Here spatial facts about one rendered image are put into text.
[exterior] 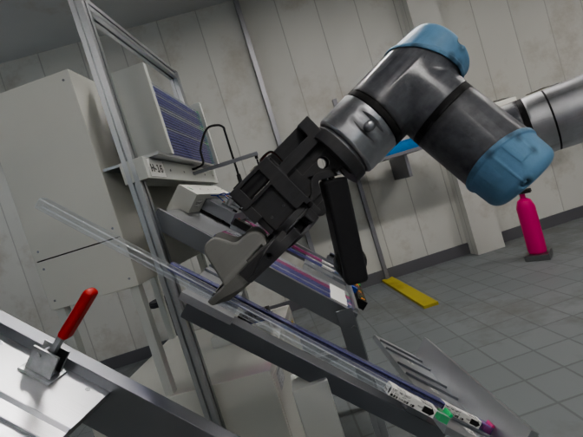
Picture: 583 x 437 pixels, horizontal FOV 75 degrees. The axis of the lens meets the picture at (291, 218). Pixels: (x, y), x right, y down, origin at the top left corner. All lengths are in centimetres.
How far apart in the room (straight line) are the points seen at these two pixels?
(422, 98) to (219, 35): 398
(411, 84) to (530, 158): 13
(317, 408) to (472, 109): 50
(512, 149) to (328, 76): 386
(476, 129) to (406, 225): 383
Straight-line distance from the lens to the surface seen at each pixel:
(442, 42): 43
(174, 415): 49
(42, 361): 49
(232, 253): 39
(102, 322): 442
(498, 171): 40
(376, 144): 39
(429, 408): 50
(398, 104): 40
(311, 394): 67
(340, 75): 424
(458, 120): 40
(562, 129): 53
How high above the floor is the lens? 112
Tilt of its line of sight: 3 degrees down
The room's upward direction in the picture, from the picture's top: 17 degrees counter-clockwise
